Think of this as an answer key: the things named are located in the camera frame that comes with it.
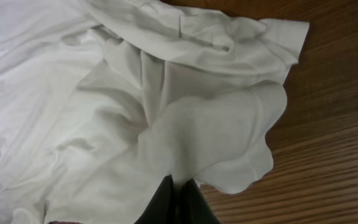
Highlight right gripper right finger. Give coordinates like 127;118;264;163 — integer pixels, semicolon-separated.
178;179;221;224

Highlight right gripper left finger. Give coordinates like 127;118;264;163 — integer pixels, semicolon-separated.
135;175;176;224

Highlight white t-shirt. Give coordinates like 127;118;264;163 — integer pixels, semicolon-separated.
0;0;310;223

